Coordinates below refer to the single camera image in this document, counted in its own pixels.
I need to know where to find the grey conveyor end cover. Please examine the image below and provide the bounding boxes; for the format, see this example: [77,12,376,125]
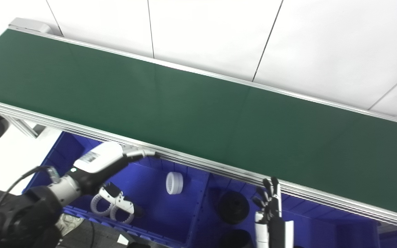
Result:
[8,17,53,35]

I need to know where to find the white toothed plastic ring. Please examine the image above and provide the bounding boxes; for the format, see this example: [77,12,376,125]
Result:
[90,193,113,217]
[110,203,134,225]
[165,171,184,195]

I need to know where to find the aluminium conveyor support strut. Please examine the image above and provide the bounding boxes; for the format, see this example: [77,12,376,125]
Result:
[3,115,47,138]

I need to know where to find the green conveyor belt aluminium frame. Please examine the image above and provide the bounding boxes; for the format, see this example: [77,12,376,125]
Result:
[0,27,397,235]

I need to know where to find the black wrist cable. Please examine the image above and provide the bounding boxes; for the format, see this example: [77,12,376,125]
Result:
[0,166,53,221]

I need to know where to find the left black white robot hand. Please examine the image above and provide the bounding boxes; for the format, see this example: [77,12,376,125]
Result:
[70,141,160,217]

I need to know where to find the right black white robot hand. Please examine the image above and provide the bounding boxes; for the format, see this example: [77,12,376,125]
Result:
[252,176,294,248]

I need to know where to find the black round plastic part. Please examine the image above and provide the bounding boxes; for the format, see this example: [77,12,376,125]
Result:
[218,191,250,225]
[218,229,253,248]

